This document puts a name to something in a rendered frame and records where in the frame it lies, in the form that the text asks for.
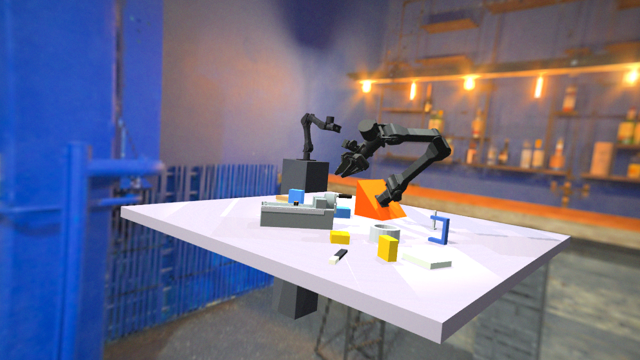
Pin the yellow block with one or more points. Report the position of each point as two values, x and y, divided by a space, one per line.
387 248
339 237

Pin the blue block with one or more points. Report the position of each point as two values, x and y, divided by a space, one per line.
296 195
342 212

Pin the blue c-clamp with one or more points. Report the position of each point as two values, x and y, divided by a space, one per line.
445 229

